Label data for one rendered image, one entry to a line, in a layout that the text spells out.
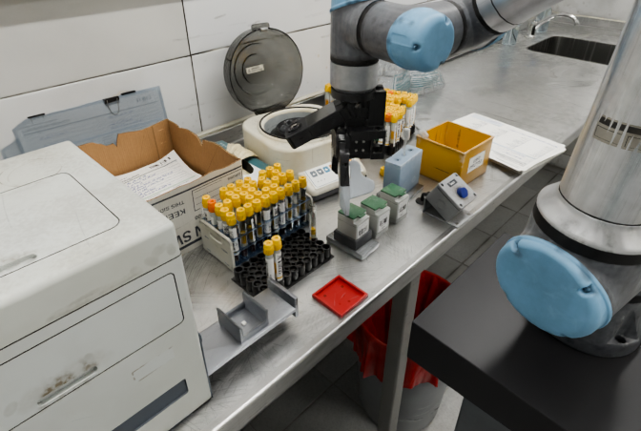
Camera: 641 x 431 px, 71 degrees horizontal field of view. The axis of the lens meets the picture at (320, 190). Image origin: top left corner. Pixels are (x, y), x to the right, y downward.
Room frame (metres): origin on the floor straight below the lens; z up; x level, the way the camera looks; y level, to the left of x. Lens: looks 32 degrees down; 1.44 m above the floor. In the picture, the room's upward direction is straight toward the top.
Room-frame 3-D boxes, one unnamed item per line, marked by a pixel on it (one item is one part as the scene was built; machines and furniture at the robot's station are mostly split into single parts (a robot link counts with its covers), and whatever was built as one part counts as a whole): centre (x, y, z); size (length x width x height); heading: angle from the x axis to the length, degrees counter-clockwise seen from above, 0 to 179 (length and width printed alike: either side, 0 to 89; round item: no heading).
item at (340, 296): (0.56, -0.03, 0.88); 0.07 x 0.07 x 0.01; 46
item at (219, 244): (0.73, 0.12, 0.91); 0.20 x 0.10 x 0.07; 136
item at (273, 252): (0.63, 0.07, 0.93); 0.17 x 0.09 x 0.11; 136
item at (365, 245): (0.70, -0.06, 0.89); 0.09 x 0.05 x 0.04; 48
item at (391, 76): (1.50, -0.21, 0.97); 0.26 x 0.17 x 0.19; 152
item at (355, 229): (0.70, -0.06, 0.92); 0.05 x 0.04 x 0.06; 48
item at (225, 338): (0.45, 0.13, 0.92); 0.21 x 0.07 x 0.05; 136
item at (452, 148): (0.99, -0.32, 0.93); 0.13 x 0.13 x 0.10; 43
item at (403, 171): (0.89, -0.19, 0.92); 0.10 x 0.07 x 0.10; 142
